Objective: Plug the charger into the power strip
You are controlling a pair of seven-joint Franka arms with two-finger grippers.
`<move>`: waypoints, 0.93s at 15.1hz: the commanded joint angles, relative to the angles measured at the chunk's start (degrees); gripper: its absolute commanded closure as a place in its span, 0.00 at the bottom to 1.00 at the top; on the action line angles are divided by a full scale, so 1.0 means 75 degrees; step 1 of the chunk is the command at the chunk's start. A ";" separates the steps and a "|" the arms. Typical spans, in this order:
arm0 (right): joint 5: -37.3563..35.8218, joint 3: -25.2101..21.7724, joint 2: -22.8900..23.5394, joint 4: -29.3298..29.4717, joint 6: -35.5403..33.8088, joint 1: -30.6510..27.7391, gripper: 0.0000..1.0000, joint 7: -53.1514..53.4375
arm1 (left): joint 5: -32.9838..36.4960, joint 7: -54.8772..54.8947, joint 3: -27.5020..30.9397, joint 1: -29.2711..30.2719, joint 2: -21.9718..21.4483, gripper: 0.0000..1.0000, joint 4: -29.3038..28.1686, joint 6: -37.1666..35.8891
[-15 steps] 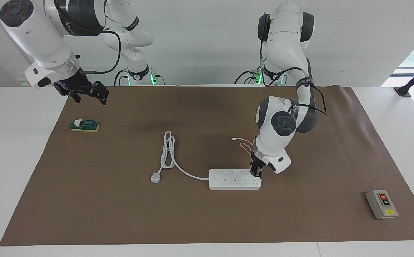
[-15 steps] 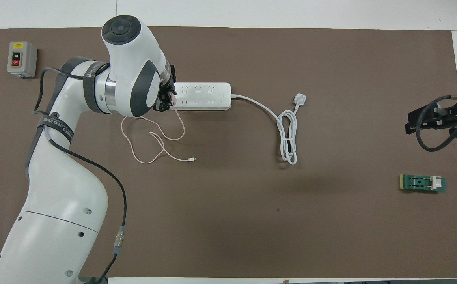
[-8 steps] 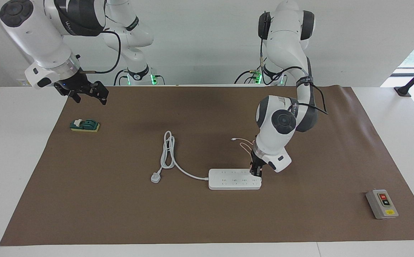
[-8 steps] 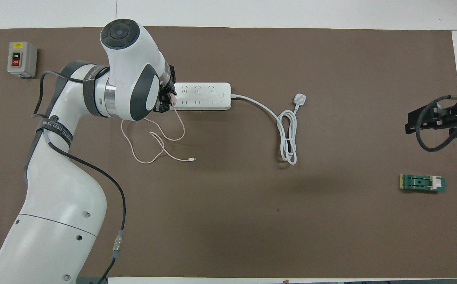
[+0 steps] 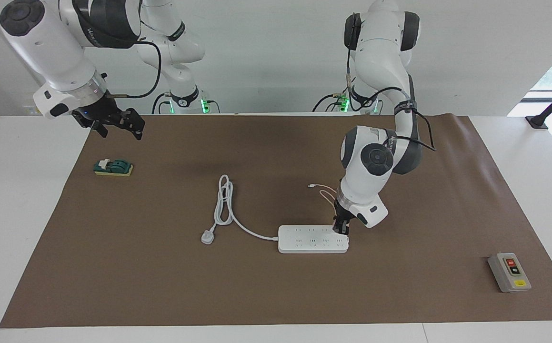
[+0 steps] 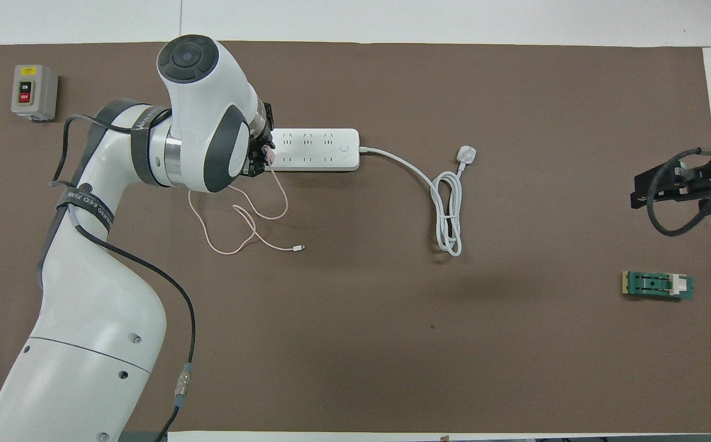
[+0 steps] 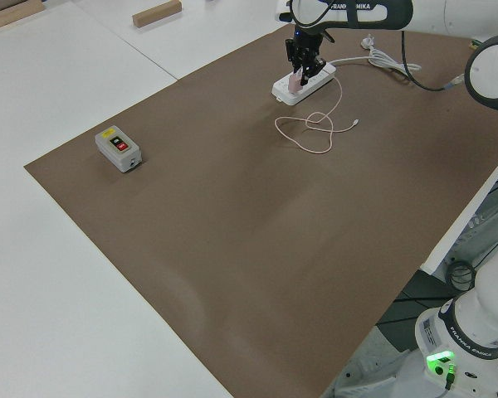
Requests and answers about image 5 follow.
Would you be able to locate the black base cable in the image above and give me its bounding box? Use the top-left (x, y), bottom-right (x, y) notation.
top-left (311, 91), bottom-right (353, 113)
top-left (151, 91), bottom-right (221, 115)

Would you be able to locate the green knife switch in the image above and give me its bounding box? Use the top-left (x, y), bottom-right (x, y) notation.
top-left (93, 159), bottom-right (134, 178)

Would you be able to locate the brown table mat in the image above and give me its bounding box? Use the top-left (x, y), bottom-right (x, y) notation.
top-left (0, 113), bottom-right (552, 328)

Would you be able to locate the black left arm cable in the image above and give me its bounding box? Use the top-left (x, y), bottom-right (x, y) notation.
top-left (346, 14), bottom-right (438, 152)

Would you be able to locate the white power strip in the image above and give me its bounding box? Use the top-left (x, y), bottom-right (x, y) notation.
top-left (278, 225), bottom-right (350, 254)

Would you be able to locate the grey on-off switch box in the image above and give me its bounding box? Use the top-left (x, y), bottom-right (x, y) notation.
top-left (488, 252), bottom-right (532, 293)

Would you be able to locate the white power cord with plug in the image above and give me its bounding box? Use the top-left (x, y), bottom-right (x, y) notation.
top-left (201, 174), bottom-right (280, 246)

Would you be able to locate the pink charging cable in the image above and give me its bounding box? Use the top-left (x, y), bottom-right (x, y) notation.
top-left (307, 183), bottom-right (344, 209)

